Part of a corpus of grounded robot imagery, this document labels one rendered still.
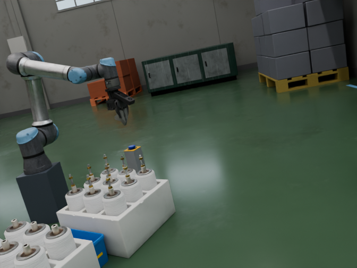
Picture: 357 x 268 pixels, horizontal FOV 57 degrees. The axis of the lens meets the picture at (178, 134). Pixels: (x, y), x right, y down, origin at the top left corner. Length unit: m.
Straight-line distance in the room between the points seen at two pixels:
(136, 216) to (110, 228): 0.12
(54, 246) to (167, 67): 5.60
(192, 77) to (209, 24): 2.16
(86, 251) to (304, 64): 3.74
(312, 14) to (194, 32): 4.35
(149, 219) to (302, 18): 3.47
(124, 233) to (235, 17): 7.42
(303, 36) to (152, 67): 3.19
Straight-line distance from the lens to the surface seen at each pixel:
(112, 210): 1.44
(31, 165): 1.96
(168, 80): 6.61
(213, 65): 6.57
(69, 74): 1.70
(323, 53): 4.56
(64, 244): 1.27
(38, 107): 2.03
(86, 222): 1.53
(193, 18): 8.40
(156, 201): 1.58
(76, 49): 8.92
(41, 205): 2.01
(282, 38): 4.41
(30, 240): 1.35
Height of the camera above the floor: 0.78
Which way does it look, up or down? 14 degrees down
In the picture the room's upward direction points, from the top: 12 degrees counter-clockwise
